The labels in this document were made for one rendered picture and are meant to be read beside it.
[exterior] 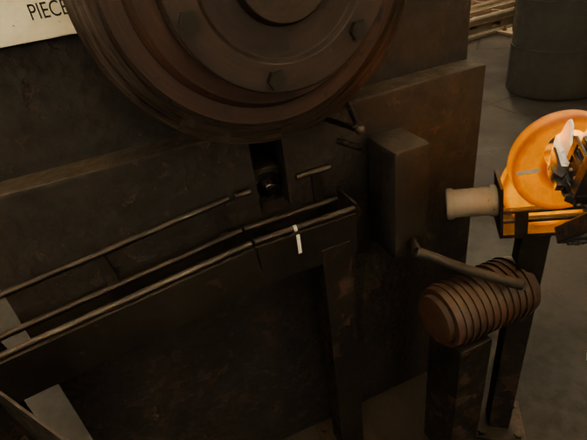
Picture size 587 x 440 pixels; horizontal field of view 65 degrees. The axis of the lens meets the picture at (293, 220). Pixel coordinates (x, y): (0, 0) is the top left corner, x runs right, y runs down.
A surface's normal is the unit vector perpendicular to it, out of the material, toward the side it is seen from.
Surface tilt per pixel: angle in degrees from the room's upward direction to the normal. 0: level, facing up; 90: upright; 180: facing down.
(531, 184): 88
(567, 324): 0
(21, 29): 90
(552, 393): 0
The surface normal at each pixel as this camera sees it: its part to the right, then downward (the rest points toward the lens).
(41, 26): 0.39, 0.46
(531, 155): -0.09, 0.52
